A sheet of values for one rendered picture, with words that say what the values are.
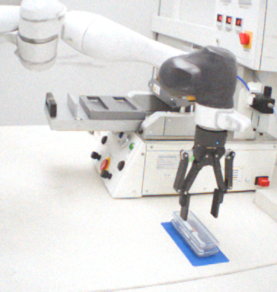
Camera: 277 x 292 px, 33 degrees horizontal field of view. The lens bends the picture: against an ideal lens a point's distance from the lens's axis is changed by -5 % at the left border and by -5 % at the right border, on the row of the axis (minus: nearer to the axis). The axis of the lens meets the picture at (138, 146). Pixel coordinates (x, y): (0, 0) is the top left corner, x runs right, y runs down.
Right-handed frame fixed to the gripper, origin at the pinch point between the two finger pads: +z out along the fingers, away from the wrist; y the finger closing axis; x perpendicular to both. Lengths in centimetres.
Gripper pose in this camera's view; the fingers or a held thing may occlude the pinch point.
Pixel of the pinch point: (200, 207)
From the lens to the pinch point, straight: 117.7
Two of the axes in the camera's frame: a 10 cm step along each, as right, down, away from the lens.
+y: -9.5, 0.1, -3.0
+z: -0.9, 9.5, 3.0
